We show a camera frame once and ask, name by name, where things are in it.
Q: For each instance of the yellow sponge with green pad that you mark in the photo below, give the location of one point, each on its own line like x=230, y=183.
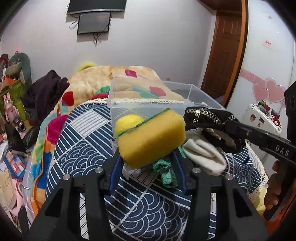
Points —
x=152, y=139

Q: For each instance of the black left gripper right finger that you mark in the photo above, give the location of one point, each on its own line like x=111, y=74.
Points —
x=236, y=217

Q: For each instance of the brown wooden door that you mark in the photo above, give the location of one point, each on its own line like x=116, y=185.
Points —
x=227, y=49

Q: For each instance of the small wall monitor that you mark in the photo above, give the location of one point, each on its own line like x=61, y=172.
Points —
x=96, y=22

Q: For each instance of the yellow felt ball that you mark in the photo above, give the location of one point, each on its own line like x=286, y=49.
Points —
x=126, y=122

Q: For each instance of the grey plush dinosaur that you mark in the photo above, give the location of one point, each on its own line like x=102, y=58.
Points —
x=19, y=68

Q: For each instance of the green cardboard box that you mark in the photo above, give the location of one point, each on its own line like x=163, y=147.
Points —
x=16, y=91

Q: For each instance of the right hand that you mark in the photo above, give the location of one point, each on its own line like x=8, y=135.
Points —
x=274, y=188

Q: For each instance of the white suitcase with stickers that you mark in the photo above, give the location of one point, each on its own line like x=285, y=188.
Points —
x=259, y=115

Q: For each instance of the colourful fleece blanket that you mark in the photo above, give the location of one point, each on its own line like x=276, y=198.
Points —
x=90, y=82

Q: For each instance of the black plastic bag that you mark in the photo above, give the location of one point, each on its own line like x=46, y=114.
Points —
x=18, y=145

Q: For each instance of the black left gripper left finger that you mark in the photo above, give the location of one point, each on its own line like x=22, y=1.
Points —
x=59, y=217

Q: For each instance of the pink bunny toy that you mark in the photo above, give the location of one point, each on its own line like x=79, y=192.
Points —
x=10, y=110

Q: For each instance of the green knitted cloth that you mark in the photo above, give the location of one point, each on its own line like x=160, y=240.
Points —
x=164, y=167

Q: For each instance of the navy patterned tablecloth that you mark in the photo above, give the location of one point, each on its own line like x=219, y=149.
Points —
x=141, y=208

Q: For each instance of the curved black television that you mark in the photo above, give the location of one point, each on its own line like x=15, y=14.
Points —
x=85, y=6

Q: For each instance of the dark purple garment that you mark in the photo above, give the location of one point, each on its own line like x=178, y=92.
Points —
x=41, y=97

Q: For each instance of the clear plastic storage box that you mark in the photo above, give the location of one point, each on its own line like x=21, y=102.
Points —
x=148, y=97

